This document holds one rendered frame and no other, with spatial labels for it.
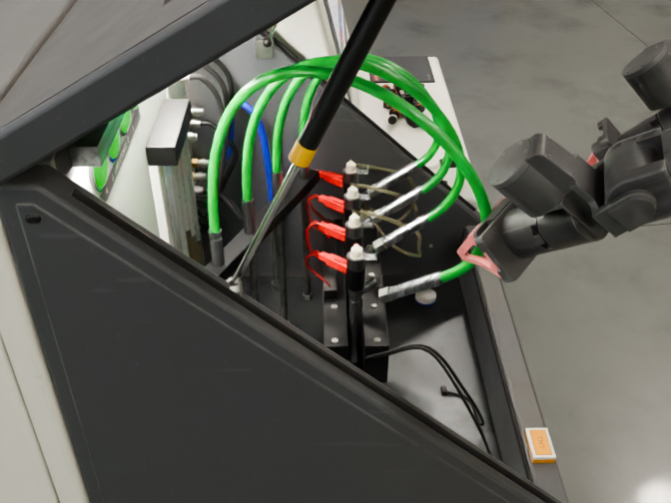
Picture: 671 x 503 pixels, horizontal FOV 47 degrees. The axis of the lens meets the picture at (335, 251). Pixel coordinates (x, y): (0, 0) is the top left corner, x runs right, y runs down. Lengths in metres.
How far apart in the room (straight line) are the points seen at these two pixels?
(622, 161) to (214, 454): 0.52
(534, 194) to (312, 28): 0.65
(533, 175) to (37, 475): 0.62
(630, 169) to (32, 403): 0.63
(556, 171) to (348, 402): 0.31
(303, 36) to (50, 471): 0.78
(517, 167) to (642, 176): 0.11
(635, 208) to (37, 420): 0.63
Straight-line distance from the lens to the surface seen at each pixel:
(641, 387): 2.63
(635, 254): 3.18
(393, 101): 0.88
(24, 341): 0.79
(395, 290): 1.02
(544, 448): 1.09
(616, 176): 0.78
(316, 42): 1.33
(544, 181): 0.78
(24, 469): 0.94
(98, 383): 0.81
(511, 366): 1.20
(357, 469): 0.89
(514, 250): 0.87
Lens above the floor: 1.78
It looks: 37 degrees down
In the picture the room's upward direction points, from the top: straight up
